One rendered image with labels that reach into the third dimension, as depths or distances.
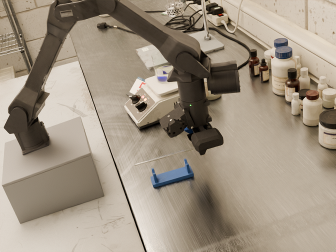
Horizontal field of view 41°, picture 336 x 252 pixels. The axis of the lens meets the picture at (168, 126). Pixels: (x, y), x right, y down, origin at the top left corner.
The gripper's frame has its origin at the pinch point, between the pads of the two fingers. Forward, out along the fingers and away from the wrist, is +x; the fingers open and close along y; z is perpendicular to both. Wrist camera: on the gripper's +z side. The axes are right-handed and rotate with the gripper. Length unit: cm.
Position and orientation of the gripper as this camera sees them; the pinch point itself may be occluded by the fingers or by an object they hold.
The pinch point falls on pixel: (200, 141)
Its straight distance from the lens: 103.3
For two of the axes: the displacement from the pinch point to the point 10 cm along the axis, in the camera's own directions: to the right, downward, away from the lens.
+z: -9.6, 2.6, -1.1
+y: 2.3, 4.9, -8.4
